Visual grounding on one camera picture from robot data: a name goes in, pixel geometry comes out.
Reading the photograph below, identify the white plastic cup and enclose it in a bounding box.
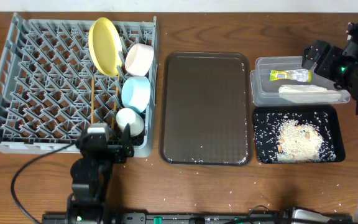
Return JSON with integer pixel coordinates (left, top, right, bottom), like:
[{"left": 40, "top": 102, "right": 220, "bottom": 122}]
[{"left": 116, "top": 108, "right": 145, "bottom": 137}]

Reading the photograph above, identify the green snack wrapper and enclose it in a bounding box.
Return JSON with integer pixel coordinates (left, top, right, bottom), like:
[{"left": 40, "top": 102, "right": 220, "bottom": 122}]
[{"left": 269, "top": 68, "right": 312, "bottom": 82}]

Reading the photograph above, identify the light blue bowl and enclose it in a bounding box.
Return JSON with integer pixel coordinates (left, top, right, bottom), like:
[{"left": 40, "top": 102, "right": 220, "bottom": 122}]
[{"left": 121, "top": 77, "right": 151, "bottom": 113}]

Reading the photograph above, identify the white paper napkin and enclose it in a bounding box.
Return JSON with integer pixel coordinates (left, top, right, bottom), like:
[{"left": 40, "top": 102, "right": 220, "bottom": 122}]
[{"left": 278, "top": 85, "right": 342, "bottom": 104}]

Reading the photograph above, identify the wooden chopstick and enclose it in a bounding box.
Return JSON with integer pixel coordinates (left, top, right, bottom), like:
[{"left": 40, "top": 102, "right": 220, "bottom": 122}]
[
  {"left": 111, "top": 75, "right": 121, "bottom": 129},
  {"left": 91, "top": 77, "right": 94, "bottom": 124}
]

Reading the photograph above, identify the pink white bowl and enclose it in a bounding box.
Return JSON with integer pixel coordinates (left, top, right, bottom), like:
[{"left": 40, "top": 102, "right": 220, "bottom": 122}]
[{"left": 125, "top": 44, "right": 154, "bottom": 76}]

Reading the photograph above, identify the yellow plastic plate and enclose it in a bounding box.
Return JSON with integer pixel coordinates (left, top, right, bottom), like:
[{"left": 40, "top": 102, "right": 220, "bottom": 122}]
[{"left": 88, "top": 17, "right": 122, "bottom": 77}]

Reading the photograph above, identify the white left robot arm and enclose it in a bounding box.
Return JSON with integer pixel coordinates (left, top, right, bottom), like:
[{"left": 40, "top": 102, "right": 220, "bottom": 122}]
[{"left": 65, "top": 123, "right": 134, "bottom": 223}]

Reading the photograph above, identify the clear plastic waste bin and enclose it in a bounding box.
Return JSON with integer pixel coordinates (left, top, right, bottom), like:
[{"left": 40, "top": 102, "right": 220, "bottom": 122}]
[{"left": 250, "top": 56, "right": 351, "bottom": 106}]

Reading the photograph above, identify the black waste tray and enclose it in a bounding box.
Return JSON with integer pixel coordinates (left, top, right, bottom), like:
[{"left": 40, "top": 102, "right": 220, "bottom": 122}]
[{"left": 252, "top": 105, "right": 346, "bottom": 162}]

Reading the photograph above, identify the grey plastic dish rack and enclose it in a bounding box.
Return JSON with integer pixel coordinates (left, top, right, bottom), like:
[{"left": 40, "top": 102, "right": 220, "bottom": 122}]
[{"left": 0, "top": 12, "right": 160, "bottom": 158}]

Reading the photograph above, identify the dark brown serving tray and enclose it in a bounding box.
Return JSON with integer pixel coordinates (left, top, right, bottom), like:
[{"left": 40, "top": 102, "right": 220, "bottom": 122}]
[{"left": 159, "top": 52, "right": 252, "bottom": 166}]

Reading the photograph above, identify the spilled rice pile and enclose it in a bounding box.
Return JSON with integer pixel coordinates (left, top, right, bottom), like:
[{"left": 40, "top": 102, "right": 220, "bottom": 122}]
[{"left": 255, "top": 112, "right": 337, "bottom": 163}]

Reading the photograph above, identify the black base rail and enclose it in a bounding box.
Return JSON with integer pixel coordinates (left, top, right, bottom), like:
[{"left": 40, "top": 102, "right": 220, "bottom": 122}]
[{"left": 41, "top": 208, "right": 354, "bottom": 224}]

